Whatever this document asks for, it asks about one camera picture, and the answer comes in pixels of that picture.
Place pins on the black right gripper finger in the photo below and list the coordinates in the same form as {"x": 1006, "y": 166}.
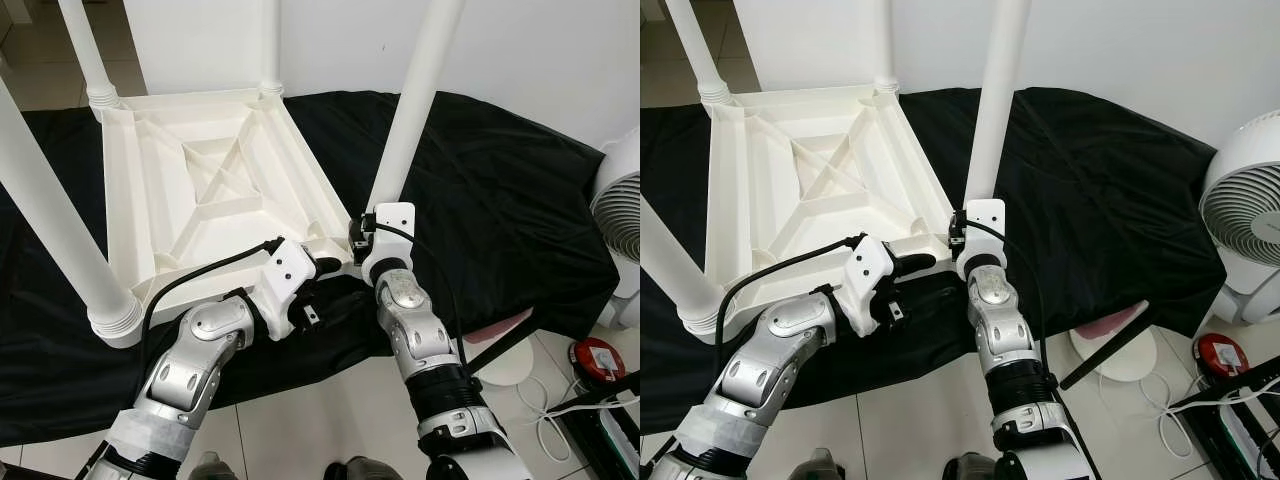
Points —
{"x": 951, "y": 232}
{"x": 353, "y": 238}

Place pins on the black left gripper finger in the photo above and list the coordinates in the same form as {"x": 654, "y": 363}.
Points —
{"x": 916, "y": 263}
{"x": 327, "y": 266}

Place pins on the white plastic children table top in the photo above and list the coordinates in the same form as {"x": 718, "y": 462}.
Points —
{"x": 220, "y": 180}
{"x": 820, "y": 180}

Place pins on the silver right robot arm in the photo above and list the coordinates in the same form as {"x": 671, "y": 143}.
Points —
{"x": 415, "y": 320}
{"x": 1000, "y": 320}

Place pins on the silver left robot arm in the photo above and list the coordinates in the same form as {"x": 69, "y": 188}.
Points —
{"x": 760, "y": 360}
{"x": 190, "y": 360}

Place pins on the pink plastic piece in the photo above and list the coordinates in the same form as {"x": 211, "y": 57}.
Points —
{"x": 500, "y": 325}
{"x": 1115, "y": 320}

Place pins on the black cloth table cover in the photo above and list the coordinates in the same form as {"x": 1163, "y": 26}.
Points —
{"x": 1120, "y": 190}
{"x": 520, "y": 200}

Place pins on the grey metal pole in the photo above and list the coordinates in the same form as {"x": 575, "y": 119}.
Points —
{"x": 500, "y": 345}
{"x": 1105, "y": 350}

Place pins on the grey robot right leg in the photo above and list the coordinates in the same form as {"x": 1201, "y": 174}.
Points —
{"x": 975, "y": 468}
{"x": 360, "y": 470}

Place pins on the grey robot leg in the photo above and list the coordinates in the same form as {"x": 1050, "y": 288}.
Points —
{"x": 975, "y": 468}
{"x": 820, "y": 468}
{"x": 212, "y": 468}
{"x": 360, "y": 470}

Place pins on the grey robot left leg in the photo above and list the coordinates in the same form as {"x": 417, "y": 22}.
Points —
{"x": 820, "y": 468}
{"x": 212, "y": 468}

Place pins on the white round floor base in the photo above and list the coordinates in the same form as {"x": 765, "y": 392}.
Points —
{"x": 1120, "y": 355}
{"x": 512, "y": 365}

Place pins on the white round floor fan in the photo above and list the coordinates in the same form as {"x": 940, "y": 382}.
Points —
{"x": 1245, "y": 210}
{"x": 620, "y": 210}

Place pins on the black equipment case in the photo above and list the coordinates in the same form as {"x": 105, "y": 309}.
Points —
{"x": 605, "y": 430}
{"x": 1235, "y": 430}

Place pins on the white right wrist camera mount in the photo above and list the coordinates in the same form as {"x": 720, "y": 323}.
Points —
{"x": 392, "y": 235}
{"x": 985, "y": 230}

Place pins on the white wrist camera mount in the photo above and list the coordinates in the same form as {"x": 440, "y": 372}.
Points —
{"x": 985, "y": 230}
{"x": 868, "y": 275}
{"x": 392, "y": 235}
{"x": 285, "y": 280}

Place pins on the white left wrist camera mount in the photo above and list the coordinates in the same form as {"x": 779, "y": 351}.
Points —
{"x": 285, "y": 280}
{"x": 868, "y": 275}

